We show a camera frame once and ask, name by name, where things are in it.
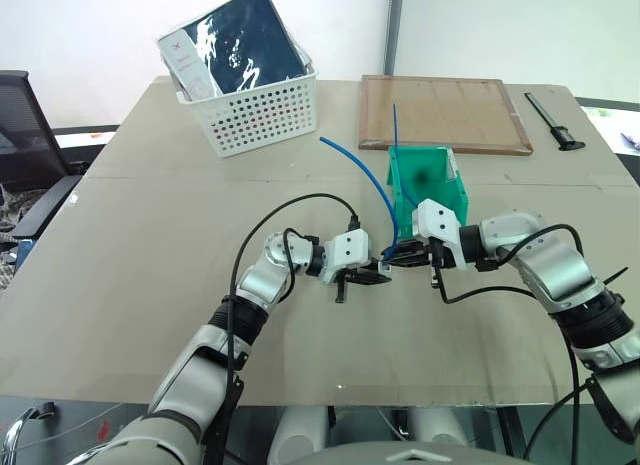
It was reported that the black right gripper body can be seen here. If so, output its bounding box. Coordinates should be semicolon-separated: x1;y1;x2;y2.
404;238;456;271

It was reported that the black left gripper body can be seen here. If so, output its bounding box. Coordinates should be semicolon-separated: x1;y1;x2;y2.
333;266;363;305

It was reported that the curved blue cable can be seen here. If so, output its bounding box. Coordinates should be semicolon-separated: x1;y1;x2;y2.
319;136;402;259

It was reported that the green plastic bin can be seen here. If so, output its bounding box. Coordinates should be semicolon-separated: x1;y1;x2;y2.
384;145;473;239

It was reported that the wooden framed board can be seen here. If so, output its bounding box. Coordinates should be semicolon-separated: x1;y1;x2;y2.
357;74;535;158

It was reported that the white rounded robot leg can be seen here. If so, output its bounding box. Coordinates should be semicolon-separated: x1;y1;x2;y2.
267;406;332;465
408;407;472;449

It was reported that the grey robot torso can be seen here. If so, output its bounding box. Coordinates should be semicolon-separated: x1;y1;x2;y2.
294;440;521;465

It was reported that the white perforated plastic basket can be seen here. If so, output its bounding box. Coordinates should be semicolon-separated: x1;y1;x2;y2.
155;64;320;159

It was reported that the black clamp tool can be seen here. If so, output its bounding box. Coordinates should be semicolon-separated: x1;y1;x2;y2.
523;91;587;153

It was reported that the dark blue bagged package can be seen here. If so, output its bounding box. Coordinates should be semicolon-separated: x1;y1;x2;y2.
156;0;309;100

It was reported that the white side desk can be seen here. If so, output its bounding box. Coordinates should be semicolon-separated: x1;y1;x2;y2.
51;124;122;177

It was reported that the black office chair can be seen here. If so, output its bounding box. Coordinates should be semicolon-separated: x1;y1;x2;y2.
0;70;90;242

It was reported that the chrome chair base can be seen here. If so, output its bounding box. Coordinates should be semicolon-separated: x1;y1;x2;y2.
0;402;57;459

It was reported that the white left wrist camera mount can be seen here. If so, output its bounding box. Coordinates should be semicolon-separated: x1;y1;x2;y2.
319;228;374;286

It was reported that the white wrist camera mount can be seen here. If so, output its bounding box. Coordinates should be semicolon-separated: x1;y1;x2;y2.
319;228;374;286
410;198;469;272

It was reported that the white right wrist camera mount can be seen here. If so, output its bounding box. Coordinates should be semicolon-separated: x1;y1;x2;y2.
410;198;469;272

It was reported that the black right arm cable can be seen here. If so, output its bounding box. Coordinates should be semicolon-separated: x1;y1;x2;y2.
428;223;587;462

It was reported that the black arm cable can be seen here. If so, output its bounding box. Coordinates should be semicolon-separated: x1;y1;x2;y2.
202;192;362;465
428;223;587;462

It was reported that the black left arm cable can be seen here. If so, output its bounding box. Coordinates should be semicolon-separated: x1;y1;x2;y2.
202;192;362;465

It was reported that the straight blue cable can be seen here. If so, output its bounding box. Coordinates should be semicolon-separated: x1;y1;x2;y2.
392;103;421;209

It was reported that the grey vertical post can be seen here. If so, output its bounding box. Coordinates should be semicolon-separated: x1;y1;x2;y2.
383;0;406;77

